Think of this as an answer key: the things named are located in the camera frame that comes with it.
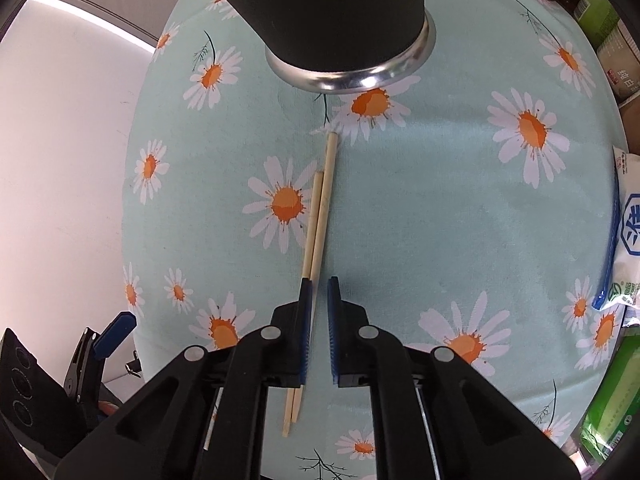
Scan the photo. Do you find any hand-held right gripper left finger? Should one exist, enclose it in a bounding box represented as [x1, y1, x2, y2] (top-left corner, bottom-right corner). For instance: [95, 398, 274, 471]
[55, 279, 315, 480]

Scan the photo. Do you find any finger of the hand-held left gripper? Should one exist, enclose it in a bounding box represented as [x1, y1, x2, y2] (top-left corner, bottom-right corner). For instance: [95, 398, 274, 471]
[64, 311, 138, 404]

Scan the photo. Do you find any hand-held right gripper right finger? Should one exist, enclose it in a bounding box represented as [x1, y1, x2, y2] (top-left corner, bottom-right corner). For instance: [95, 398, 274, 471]
[326, 276, 581, 480]

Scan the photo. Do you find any bamboo chopstick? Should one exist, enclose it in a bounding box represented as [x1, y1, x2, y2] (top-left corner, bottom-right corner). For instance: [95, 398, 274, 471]
[281, 170, 325, 437]
[291, 131, 340, 423]

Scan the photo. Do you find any black utensil holder metal rim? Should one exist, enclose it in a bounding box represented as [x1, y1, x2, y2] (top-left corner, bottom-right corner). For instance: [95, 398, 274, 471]
[187, 0, 437, 95]

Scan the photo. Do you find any teal daisy print tablecloth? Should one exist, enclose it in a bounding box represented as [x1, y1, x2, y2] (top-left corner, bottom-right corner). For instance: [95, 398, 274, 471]
[120, 0, 631, 480]

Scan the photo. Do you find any green plastic packet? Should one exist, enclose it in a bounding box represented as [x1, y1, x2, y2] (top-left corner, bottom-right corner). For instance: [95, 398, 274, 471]
[580, 330, 640, 463]

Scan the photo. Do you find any white and blue salt bag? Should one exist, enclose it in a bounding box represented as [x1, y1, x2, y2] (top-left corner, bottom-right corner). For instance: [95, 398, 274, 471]
[592, 145, 640, 311]

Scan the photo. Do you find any white food package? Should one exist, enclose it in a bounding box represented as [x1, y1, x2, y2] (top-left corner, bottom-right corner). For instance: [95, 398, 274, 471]
[597, 25, 640, 106]

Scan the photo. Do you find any green food package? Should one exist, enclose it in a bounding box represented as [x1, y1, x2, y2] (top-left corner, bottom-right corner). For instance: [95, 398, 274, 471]
[575, 0, 622, 47]

